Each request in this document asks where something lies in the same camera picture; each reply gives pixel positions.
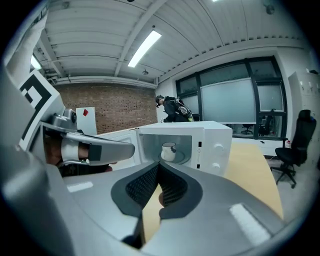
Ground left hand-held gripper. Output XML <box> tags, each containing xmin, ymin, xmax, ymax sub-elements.
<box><xmin>18</xmin><ymin>69</ymin><xmax>136</xmax><ymax>167</ymax></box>

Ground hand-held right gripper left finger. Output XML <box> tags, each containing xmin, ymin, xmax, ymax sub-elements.
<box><xmin>61</xmin><ymin>161</ymin><xmax>161</xmax><ymax>251</ymax></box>

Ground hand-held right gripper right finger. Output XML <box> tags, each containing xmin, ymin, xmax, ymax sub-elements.
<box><xmin>141</xmin><ymin>161</ymin><xmax>287</xmax><ymax>256</ymax></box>

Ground white mug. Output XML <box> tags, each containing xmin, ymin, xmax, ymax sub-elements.
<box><xmin>160</xmin><ymin>141</ymin><xmax>178</xmax><ymax>162</ymax></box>

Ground white microwave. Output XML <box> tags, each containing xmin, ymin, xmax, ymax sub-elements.
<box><xmin>96</xmin><ymin>120</ymin><xmax>233</xmax><ymax>177</ymax></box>

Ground person's left hand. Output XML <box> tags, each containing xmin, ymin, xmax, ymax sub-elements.
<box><xmin>44</xmin><ymin>134</ymin><xmax>118</xmax><ymax>177</ymax></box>

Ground white board with red diamond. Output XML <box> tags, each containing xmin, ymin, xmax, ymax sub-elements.
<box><xmin>75</xmin><ymin>106</ymin><xmax>98</xmax><ymax>136</ymax></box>

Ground black framed window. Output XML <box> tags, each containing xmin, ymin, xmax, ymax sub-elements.
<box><xmin>175</xmin><ymin>55</ymin><xmax>289</xmax><ymax>141</ymax></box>

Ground black office chair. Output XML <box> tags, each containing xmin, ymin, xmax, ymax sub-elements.
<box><xmin>270</xmin><ymin>109</ymin><xmax>318</xmax><ymax>190</ymax></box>

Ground person's cream printed shirt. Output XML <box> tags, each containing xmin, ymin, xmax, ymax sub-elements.
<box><xmin>4</xmin><ymin>12</ymin><xmax>49</xmax><ymax>76</ymax></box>

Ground white lockers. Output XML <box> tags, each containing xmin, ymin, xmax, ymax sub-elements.
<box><xmin>287</xmin><ymin>70</ymin><xmax>320</xmax><ymax>113</ymax></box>

